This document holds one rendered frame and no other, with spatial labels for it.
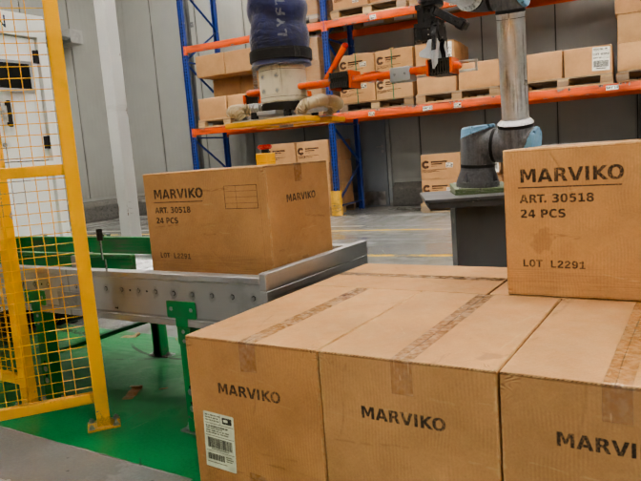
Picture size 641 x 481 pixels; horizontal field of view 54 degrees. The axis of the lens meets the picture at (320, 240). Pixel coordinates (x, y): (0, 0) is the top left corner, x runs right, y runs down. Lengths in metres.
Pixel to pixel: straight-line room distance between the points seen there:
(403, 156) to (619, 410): 9.98
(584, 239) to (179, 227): 1.44
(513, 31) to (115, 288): 1.85
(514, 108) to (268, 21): 1.09
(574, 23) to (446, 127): 2.42
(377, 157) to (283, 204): 8.95
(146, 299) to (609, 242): 1.57
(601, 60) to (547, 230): 7.51
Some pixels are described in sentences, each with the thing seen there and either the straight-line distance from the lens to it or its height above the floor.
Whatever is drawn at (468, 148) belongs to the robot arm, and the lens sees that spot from 2.86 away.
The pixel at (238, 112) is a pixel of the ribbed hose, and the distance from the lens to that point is 2.32.
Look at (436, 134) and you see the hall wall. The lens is 10.88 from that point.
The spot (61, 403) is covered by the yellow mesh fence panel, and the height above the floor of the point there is 0.13.
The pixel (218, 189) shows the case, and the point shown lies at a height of 0.88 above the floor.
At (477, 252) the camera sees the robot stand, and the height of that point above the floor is 0.49.
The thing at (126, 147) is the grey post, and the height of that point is 1.16.
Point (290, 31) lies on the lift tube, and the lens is 2.28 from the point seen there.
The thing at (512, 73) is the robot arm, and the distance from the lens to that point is 2.76.
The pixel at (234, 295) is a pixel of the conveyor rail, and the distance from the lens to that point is 2.12.
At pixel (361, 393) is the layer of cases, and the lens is 1.39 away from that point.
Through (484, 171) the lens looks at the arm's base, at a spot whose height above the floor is 0.85.
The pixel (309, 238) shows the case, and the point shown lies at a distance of 2.37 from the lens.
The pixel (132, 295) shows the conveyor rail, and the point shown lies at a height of 0.51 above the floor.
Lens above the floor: 0.97
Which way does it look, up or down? 8 degrees down
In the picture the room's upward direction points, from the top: 4 degrees counter-clockwise
